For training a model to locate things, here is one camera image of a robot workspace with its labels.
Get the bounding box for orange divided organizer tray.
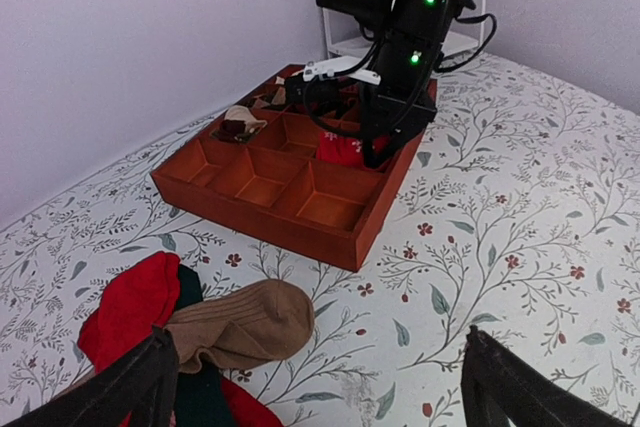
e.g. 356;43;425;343
151;77;420;272

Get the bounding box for beige rolled socks in tray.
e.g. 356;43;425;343
211;105;268;143

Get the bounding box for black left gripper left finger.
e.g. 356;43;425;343
14;327;178;427

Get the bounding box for brown patterned socks in tray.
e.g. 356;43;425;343
248;76;305;111

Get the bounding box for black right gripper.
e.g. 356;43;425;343
360;93;434;167

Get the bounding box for white shelf rack black top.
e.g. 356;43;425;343
312;0;490;61

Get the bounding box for red sock in pile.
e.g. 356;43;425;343
77;252;282;426

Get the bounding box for red santa sock pair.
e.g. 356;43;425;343
315;131;391;171

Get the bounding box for floral table cloth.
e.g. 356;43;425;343
1;54;639;426

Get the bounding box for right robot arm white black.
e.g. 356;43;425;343
302;0;475;169

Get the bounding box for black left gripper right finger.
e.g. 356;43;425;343
460;325;635;427

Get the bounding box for dark green patterned sock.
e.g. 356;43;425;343
172;262;236;427

